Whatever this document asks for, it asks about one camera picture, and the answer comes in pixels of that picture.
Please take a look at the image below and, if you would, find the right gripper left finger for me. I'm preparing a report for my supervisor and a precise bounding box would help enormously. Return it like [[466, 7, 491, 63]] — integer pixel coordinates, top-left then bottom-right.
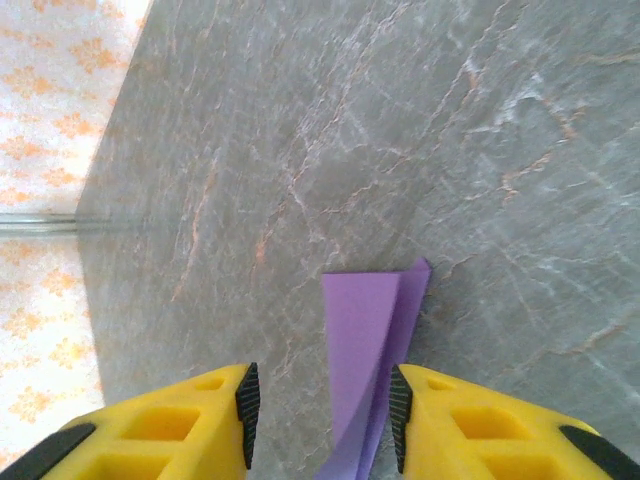
[[0, 362, 261, 480]]

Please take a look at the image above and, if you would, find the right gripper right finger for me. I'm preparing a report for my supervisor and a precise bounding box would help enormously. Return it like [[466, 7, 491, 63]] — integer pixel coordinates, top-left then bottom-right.
[[389, 363, 640, 480]]

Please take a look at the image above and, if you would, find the aluminium frame post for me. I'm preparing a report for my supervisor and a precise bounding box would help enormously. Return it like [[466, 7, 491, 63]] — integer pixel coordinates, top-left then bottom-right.
[[0, 212, 109, 239]]

